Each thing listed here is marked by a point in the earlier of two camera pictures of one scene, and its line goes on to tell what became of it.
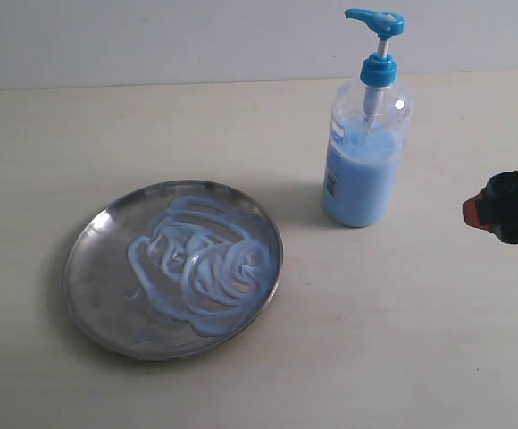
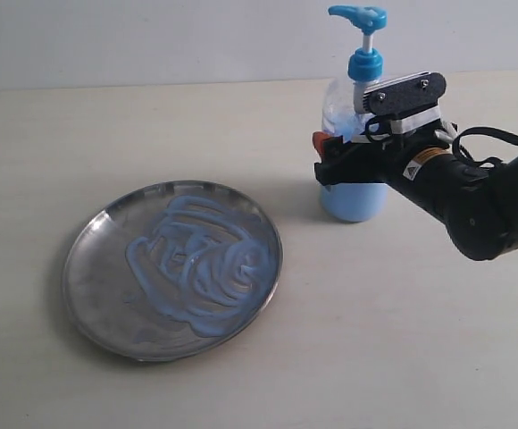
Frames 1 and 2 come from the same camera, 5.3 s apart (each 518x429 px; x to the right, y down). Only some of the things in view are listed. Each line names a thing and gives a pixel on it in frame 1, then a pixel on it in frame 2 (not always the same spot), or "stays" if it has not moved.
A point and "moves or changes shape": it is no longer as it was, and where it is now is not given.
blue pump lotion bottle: x=368 y=121 moves or changes shape
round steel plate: x=170 y=268 stays
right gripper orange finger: x=509 y=206 to x=336 y=162
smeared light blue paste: x=204 y=263 stays
